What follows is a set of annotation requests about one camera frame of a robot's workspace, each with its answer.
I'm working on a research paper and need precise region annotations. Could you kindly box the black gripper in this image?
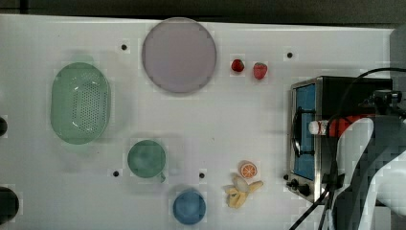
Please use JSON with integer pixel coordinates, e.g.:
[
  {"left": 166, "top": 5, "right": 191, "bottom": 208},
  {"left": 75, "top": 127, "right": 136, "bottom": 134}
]
[{"left": 360, "top": 89, "right": 406, "bottom": 119}]

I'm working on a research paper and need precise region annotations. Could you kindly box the red plush ketchup bottle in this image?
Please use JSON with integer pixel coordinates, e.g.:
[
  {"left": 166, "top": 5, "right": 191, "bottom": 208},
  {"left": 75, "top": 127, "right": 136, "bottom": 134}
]
[{"left": 307, "top": 114, "right": 368, "bottom": 137}]

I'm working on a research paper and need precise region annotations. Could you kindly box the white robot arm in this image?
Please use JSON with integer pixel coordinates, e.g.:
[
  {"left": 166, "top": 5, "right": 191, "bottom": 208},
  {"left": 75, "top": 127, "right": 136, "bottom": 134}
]
[{"left": 327, "top": 90, "right": 405, "bottom": 230}]

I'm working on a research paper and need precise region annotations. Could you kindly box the black toaster oven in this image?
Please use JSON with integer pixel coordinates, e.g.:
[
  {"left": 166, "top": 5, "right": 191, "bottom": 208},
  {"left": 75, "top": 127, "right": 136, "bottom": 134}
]
[{"left": 285, "top": 76, "right": 393, "bottom": 202}]

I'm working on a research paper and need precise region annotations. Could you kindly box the light red toy strawberry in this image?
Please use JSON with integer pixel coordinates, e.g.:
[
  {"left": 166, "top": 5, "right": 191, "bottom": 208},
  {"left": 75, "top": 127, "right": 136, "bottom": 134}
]
[{"left": 253, "top": 62, "right": 268, "bottom": 80}]

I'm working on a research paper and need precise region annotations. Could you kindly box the dark red toy strawberry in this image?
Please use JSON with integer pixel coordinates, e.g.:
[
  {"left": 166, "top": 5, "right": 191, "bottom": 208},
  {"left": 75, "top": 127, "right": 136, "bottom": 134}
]
[{"left": 231, "top": 59, "right": 244, "bottom": 73}]

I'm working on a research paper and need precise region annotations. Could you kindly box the toy orange half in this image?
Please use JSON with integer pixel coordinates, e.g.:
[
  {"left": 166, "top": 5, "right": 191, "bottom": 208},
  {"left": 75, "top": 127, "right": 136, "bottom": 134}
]
[{"left": 239, "top": 161, "right": 258, "bottom": 178}]

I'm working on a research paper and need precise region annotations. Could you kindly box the toy peeled banana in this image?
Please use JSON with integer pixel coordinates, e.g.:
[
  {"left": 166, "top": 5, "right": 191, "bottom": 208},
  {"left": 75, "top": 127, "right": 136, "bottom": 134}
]
[{"left": 223, "top": 173, "right": 263, "bottom": 209}]

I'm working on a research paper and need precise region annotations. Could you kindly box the lavender round plate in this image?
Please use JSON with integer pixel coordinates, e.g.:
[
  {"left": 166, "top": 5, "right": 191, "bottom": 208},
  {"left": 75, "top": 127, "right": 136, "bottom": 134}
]
[{"left": 142, "top": 17, "right": 216, "bottom": 93}]

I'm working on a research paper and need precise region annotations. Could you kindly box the blue bowl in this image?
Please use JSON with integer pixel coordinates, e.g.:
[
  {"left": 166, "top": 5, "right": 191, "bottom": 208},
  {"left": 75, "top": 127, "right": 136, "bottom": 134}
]
[{"left": 172, "top": 189, "right": 207, "bottom": 225}]

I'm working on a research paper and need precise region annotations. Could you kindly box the green mug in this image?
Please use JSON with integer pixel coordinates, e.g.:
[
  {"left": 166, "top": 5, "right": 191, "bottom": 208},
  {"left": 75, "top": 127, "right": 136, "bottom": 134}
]
[{"left": 127, "top": 140, "right": 167, "bottom": 183}]

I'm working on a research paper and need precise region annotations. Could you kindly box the green perforated colander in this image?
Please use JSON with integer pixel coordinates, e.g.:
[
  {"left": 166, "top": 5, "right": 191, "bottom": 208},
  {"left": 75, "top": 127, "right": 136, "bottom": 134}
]
[{"left": 51, "top": 62, "right": 110, "bottom": 145}]

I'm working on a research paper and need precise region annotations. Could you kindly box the black cylinder upper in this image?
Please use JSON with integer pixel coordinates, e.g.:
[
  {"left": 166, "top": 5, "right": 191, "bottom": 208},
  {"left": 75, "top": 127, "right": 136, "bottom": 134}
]
[{"left": 0, "top": 117, "right": 8, "bottom": 136}]

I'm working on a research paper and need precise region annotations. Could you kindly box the black cylinder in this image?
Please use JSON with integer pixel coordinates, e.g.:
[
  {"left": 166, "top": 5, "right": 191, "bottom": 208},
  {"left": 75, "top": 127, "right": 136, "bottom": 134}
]
[
  {"left": 0, "top": 117, "right": 8, "bottom": 136},
  {"left": 0, "top": 187, "right": 19, "bottom": 224}
]

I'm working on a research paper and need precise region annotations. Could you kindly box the black cylinder lower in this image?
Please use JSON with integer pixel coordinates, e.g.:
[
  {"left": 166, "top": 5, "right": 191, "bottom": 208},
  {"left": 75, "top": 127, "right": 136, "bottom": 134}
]
[{"left": 0, "top": 187, "right": 19, "bottom": 224}]

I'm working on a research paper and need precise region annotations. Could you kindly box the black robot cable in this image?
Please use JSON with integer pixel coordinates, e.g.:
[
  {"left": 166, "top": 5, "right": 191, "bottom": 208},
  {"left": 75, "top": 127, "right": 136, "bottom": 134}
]
[{"left": 288, "top": 67, "right": 406, "bottom": 230}]

